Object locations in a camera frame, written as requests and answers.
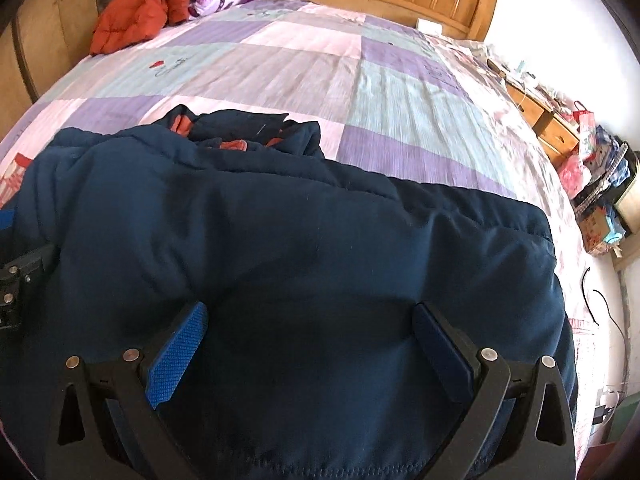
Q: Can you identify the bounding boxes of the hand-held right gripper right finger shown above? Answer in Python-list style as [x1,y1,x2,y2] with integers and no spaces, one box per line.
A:
[412,301,578,480]

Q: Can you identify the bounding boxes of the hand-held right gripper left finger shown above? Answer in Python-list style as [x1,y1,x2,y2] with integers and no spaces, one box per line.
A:
[44,301,210,480]

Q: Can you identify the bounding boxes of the navy blue padded jacket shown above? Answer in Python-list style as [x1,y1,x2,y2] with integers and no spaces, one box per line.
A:
[0,105,581,480]

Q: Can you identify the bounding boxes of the wooden wardrobe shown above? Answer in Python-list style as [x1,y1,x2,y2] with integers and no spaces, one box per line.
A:
[0,0,101,136]

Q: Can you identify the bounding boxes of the cardboard box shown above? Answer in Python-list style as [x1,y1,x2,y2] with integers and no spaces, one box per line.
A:
[580,204,627,257]

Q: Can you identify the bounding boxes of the pink bag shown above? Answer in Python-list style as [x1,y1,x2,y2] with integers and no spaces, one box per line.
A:
[557,154,592,192]

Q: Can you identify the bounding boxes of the orange padded jacket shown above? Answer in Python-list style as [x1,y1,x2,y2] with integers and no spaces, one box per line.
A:
[90,0,211,56]

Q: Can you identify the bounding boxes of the wooden bedside cabinet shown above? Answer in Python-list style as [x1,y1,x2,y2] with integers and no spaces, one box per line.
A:
[505,80,581,166]

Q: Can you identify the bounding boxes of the pile of printed bags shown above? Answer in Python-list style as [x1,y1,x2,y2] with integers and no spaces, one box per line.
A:
[580,126,632,197]

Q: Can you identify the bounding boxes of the red gift bag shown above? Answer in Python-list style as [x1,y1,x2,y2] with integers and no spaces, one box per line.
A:
[572,101,597,134]

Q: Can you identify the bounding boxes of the heap of small sundries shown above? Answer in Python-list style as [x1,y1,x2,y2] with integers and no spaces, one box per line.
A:
[492,57,576,117]

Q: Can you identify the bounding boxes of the pastel patchwork bed sheet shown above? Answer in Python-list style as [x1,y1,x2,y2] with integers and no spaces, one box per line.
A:
[0,0,608,461]

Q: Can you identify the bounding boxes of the black cable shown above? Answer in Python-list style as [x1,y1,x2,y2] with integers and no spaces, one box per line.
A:
[580,266,627,361]

